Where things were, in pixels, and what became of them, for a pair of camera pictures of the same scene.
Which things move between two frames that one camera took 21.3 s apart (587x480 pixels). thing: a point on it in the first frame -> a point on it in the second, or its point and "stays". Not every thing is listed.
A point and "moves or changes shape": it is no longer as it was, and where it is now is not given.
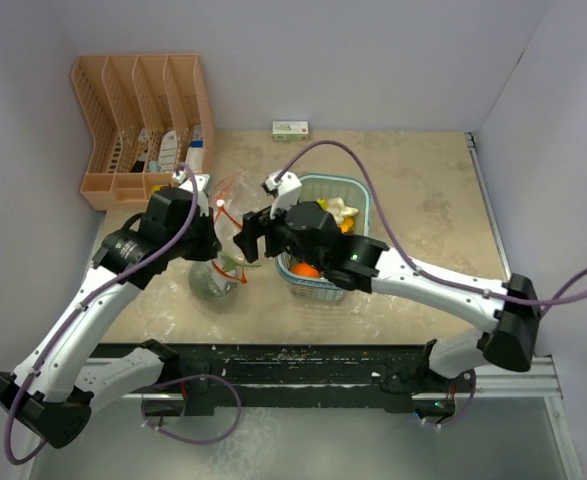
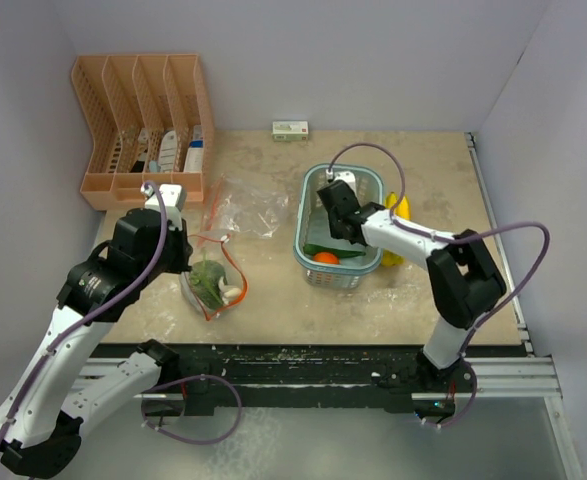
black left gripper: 211,244 -> 184,250
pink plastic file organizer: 149,118 stays
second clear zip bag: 233,195 stays
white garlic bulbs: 338,210 moves or changes shape
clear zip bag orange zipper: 230,261 -> 217,278
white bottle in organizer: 168,152 stays
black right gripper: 256,224 -> 333,227
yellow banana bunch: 323,203 moves or changes shape
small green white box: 290,131 stays
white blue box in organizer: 195,152 stays
